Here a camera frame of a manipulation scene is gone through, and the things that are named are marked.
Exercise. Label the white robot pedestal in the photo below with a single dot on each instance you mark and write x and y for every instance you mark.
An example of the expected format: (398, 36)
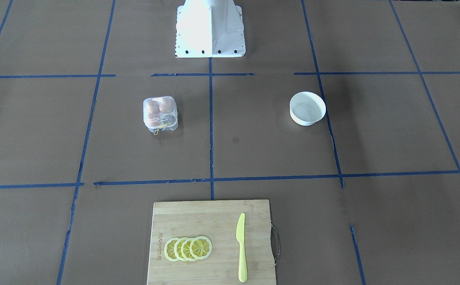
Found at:
(209, 29)

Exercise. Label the yellow rubber band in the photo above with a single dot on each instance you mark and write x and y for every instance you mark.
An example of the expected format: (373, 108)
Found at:
(160, 128)

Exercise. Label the clear plastic egg box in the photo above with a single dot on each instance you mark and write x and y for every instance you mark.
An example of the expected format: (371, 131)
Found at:
(171, 118)

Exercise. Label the wooden cutting board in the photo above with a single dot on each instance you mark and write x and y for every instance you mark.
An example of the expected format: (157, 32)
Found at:
(216, 220)

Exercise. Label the brown egg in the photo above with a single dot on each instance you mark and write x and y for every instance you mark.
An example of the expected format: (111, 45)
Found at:
(167, 105)
(153, 120)
(152, 107)

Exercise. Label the white ceramic bowl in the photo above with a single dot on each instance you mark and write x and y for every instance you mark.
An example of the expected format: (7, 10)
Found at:
(307, 108)

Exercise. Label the yellow plastic knife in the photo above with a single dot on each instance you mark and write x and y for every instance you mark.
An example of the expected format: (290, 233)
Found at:
(242, 261)

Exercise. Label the lemon slice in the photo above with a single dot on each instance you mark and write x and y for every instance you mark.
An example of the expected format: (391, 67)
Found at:
(185, 250)
(170, 250)
(178, 249)
(201, 247)

